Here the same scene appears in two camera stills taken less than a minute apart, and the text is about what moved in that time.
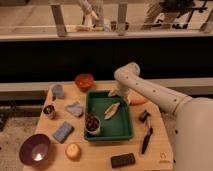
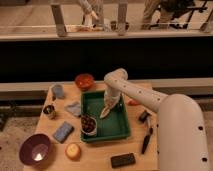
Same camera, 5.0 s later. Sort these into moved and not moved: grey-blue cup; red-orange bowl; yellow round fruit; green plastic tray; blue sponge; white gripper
Moved: white gripper; green plastic tray
Not moved: yellow round fruit; blue sponge; grey-blue cup; red-orange bowl
